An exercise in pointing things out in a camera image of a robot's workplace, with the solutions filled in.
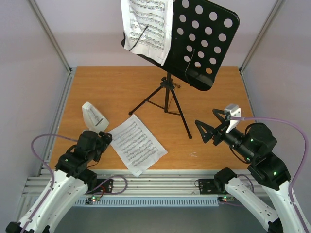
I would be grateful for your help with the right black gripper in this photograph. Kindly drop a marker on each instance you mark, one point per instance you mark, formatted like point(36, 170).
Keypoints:
point(219, 133)

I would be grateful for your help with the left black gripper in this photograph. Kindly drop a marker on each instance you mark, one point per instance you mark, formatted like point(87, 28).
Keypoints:
point(104, 144)

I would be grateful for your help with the white metronome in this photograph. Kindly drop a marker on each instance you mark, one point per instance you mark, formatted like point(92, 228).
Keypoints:
point(93, 118)

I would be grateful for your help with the black music stand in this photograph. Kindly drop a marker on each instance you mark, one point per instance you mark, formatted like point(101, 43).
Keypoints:
point(202, 33)

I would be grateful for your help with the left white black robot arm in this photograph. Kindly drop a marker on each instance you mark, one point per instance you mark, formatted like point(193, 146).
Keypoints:
point(69, 181)

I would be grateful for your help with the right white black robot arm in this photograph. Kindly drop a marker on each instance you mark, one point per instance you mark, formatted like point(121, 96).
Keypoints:
point(254, 141)

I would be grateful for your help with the white sheet music paper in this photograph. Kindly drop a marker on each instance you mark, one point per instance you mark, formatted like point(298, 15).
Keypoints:
point(147, 28)

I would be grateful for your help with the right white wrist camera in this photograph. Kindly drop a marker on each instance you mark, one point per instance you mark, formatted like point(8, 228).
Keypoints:
point(232, 111)

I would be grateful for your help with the aluminium rail base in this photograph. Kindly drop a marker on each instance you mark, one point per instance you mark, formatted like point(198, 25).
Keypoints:
point(151, 183)

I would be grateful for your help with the left aluminium frame post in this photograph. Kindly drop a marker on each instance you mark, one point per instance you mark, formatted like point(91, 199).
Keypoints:
point(39, 15)

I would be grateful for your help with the aluminium frame post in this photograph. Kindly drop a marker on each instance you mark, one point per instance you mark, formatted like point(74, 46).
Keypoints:
point(263, 31)
point(39, 15)

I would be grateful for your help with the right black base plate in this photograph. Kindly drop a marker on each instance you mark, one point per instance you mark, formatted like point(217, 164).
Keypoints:
point(208, 187)

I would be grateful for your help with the grey slotted cable duct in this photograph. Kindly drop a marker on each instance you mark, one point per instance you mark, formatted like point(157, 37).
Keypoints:
point(122, 202)

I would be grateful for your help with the right aluminium frame post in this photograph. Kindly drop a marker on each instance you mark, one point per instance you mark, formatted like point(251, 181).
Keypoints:
point(263, 31)

